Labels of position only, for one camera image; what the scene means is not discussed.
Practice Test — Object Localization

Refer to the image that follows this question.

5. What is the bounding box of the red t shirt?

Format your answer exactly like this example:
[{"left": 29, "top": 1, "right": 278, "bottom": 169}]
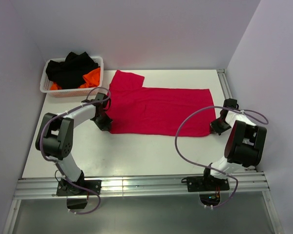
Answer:
[{"left": 107, "top": 70, "right": 214, "bottom": 136}]

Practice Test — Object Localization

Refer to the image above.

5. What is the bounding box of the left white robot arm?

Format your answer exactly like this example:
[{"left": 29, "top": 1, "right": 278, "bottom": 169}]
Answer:
[{"left": 35, "top": 103, "right": 112, "bottom": 195}]

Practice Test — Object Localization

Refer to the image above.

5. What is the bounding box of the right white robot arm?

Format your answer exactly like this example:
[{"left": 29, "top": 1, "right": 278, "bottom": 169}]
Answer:
[{"left": 201, "top": 111, "right": 267, "bottom": 190}]

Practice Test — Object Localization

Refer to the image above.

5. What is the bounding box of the orange t shirt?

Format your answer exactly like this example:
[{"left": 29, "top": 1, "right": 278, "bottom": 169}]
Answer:
[{"left": 50, "top": 67, "right": 101, "bottom": 90}]

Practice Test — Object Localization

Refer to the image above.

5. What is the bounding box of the black t shirt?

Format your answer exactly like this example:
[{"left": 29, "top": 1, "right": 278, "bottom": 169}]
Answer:
[{"left": 46, "top": 52, "right": 100, "bottom": 81}]

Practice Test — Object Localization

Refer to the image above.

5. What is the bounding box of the white plastic basket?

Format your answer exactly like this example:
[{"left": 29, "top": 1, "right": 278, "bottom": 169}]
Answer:
[{"left": 40, "top": 56, "right": 104, "bottom": 98}]

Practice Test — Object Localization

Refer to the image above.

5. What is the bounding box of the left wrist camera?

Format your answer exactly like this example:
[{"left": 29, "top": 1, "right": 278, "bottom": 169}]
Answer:
[{"left": 81, "top": 92, "right": 109, "bottom": 107}]

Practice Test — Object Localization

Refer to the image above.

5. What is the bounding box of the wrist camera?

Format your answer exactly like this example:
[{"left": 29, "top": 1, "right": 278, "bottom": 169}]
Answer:
[
  {"left": 81, "top": 92, "right": 109, "bottom": 107},
  {"left": 220, "top": 98, "right": 239, "bottom": 116}
]

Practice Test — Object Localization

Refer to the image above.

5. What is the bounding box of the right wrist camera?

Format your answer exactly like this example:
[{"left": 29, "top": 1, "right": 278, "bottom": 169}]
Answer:
[{"left": 220, "top": 98, "right": 239, "bottom": 116}]

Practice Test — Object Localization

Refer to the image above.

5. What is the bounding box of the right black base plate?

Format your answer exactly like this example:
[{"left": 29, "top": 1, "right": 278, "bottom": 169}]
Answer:
[{"left": 181, "top": 176, "right": 230, "bottom": 192}]

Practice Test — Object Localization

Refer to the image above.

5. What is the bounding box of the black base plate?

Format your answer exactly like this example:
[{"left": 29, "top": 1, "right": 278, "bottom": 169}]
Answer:
[
  {"left": 181, "top": 176, "right": 230, "bottom": 192},
  {"left": 56, "top": 179, "right": 102, "bottom": 196}
]

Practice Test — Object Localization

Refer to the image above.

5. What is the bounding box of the front aluminium rail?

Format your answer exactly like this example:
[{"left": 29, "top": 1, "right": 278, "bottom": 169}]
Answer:
[{"left": 13, "top": 173, "right": 270, "bottom": 200}]

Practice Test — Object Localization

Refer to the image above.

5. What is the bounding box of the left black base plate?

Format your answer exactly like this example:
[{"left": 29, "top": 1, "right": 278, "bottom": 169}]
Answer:
[{"left": 56, "top": 179, "right": 102, "bottom": 196}]

